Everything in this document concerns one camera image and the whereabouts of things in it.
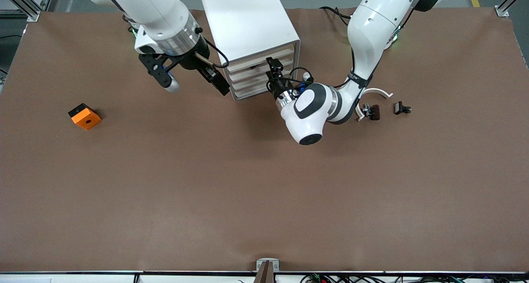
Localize white drawer cabinet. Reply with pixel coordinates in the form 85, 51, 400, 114
200, 0, 301, 102

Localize white curved plastic piece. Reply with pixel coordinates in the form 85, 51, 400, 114
356, 88, 393, 122

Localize small dark brown connector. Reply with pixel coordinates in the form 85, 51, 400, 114
361, 103, 380, 121

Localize brown table mat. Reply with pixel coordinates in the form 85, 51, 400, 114
0, 7, 529, 273

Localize orange and black block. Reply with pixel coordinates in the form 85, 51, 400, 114
68, 103, 102, 130

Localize dark brown upright profile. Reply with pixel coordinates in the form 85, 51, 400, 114
253, 261, 276, 283

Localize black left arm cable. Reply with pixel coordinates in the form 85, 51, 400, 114
267, 66, 315, 94

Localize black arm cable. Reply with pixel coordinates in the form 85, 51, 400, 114
267, 66, 315, 94
194, 26, 230, 69

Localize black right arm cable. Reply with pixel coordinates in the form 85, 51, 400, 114
194, 26, 230, 69

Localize black base cable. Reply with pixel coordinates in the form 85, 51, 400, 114
319, 6, 352, 21

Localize aluminium frame profile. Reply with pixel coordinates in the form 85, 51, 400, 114
495, 0, 529, 18
0, 0, 56, 22

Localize grey metal bracket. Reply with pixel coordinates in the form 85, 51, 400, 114
256, 258, 280, 272

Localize tangled black cables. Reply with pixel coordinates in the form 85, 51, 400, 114
301, 273, 515, 283

